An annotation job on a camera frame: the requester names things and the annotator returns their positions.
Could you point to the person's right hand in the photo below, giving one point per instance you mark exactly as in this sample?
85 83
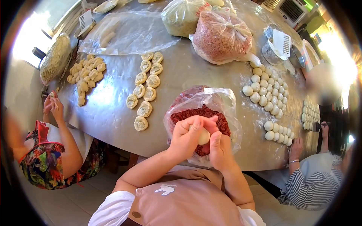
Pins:
222 155

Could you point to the person's left hand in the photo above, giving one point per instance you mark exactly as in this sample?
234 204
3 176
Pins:
182 138

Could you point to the person's right thumb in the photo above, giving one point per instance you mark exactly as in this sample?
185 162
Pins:
216 141

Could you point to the person's left thumb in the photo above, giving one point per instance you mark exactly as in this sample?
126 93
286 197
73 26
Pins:
197 123

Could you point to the person's right fingers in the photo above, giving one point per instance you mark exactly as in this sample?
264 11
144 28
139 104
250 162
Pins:
206 148

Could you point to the person's left fingers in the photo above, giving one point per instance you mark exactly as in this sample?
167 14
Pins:
212 123

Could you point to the single white dough ball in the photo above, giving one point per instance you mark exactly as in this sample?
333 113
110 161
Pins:
204 137

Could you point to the open bag of red filling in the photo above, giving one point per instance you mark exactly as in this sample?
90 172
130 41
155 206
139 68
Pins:
203 113

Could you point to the rows of filled open dumplings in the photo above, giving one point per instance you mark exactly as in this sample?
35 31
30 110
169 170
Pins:
145 91

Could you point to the person's body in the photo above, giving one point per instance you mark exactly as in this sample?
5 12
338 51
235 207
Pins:
181 203

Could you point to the small group of dough balls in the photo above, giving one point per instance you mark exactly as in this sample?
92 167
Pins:
278 133

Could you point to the large group of dough balls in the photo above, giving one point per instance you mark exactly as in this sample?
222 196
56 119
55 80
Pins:
267 89

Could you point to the tied bag of pink filling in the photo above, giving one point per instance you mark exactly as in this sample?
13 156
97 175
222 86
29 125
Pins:
222 36

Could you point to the plastic wrapped bowl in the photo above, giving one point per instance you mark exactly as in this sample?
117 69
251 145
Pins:
268 53

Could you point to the tray of dough balls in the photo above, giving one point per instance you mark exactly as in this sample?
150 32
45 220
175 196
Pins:
310 114

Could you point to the black scraper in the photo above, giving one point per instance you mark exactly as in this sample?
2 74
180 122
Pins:
316 126

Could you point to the white slotted scraper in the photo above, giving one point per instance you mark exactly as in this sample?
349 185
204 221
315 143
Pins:
282 43
85 19

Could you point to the metal bowl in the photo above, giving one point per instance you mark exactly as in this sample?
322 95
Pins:
84 33
297 56

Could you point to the clear plastic sheet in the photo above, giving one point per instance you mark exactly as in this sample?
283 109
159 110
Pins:
135 34

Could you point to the white bowl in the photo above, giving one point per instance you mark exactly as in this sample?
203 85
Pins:
310 55

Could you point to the pile of cut dough pieces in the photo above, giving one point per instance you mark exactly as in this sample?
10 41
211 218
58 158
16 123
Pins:
86 75

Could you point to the white air cooler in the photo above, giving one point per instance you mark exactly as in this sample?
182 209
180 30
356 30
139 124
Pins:
291 10

